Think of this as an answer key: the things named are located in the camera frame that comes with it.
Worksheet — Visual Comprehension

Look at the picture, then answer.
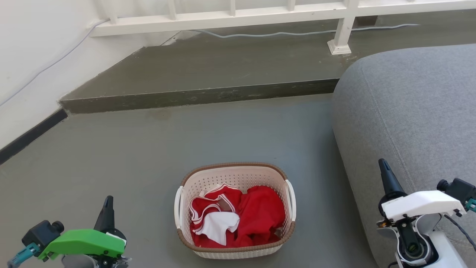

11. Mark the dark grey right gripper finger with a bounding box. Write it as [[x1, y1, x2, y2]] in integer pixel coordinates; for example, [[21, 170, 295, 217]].
[[378, 159, 408, 198]]

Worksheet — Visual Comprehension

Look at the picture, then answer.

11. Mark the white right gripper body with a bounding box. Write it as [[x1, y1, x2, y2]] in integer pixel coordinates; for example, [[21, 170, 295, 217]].
[[379, 190, 467, 223]]

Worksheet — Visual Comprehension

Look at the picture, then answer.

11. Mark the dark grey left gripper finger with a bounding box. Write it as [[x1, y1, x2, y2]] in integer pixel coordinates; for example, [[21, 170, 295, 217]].
[[94, 196, 116, 231]]

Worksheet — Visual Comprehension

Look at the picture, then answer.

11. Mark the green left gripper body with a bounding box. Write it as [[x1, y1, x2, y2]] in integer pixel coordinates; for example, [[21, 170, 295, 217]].
[[37, 226, 128, 262]]

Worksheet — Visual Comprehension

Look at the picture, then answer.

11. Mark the cream perforated laundry basket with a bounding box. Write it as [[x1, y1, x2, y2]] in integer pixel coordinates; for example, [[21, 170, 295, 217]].
[[174, 162, 297, 259]]

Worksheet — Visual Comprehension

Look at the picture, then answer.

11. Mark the grey fabric sofa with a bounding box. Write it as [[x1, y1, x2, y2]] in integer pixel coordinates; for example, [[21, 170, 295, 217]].
[[331, 44, 476, 268]]

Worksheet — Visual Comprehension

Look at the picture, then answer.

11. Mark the red garment with white trim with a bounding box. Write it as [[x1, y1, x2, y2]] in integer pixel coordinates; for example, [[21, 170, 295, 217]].
[[189, 183, 243, 248]]

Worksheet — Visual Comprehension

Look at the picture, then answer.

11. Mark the black baseboard strip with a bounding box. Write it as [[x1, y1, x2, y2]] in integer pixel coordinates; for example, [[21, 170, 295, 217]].
[[0, 108, 68, 165]]

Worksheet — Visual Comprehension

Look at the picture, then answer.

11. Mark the white cloth piece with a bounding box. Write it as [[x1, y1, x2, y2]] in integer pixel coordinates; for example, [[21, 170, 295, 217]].
[[193, 211, 241, 246]]

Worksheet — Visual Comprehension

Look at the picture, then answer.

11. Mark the plain red garment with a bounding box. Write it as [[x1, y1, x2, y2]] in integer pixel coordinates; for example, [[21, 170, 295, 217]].
[[234, 185, 286, 247]]

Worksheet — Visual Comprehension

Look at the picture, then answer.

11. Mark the raised concrete step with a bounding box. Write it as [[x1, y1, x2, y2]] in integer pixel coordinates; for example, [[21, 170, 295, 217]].
[[59, 9, 476, 114]]

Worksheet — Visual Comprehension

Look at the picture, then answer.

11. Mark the white wooden railing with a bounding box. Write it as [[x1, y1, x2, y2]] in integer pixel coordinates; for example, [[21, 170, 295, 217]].
[[89, 0, 476, 55]]

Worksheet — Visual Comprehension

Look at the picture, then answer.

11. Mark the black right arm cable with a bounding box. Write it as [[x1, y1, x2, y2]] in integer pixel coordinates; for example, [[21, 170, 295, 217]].
[[443, 214, 476, 251]]

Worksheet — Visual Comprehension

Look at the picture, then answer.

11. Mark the thin grey wall cable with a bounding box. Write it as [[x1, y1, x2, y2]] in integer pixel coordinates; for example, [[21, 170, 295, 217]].
[[0, 19, 110, 107]]

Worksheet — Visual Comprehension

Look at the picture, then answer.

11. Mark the grey cable on floor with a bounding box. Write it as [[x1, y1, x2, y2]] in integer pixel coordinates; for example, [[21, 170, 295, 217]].
[[192, 23, 421, 39]]

